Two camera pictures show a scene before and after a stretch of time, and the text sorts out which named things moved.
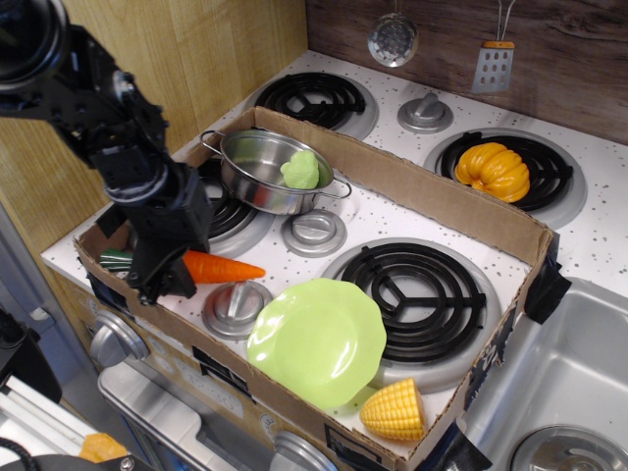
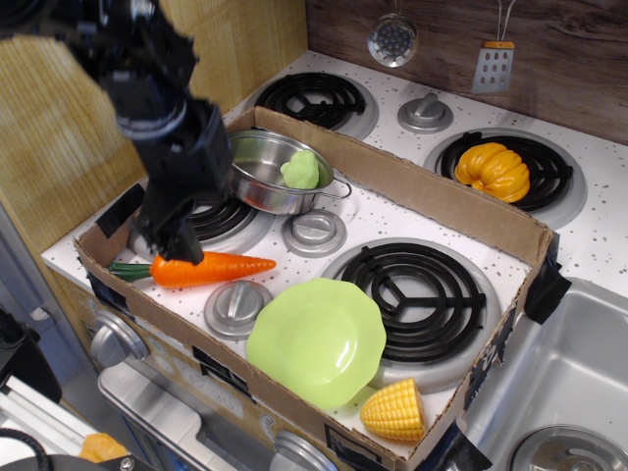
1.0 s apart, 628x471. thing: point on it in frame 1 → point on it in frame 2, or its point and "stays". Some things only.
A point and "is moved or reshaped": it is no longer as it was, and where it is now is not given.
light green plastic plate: [324, 339] stays
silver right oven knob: [293, 452] stays
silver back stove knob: [425, 115] stays
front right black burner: [428, 304] stays
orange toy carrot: [207, 267] is moved or reshaped
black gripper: [167, 227] → [187, 158]
